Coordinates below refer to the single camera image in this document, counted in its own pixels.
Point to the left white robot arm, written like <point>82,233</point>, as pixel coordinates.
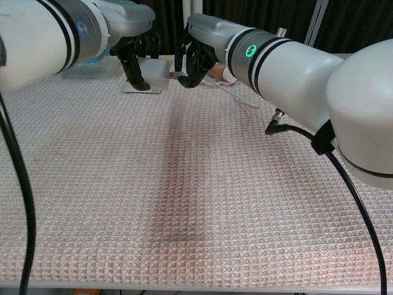
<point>37,37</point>

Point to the teal plastic tray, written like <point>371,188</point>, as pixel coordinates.
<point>98,58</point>

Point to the double white frame post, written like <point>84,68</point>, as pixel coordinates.
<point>316,21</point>

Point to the razor in yellow blister pack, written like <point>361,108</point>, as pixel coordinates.
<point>130,90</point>

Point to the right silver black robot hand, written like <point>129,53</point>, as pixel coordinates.
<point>212,33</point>

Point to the dark pleated curtain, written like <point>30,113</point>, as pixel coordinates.
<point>261,12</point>

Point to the woven pink grey tablecloth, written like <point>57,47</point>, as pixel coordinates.
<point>153,199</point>

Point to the brown bottle with white cap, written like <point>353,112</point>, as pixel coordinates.
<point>218,70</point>

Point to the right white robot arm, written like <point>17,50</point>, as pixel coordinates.
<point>307,73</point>

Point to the upright white frame post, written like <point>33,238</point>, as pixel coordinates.
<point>188,7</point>

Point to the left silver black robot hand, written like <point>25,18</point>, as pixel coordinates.
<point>129,18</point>

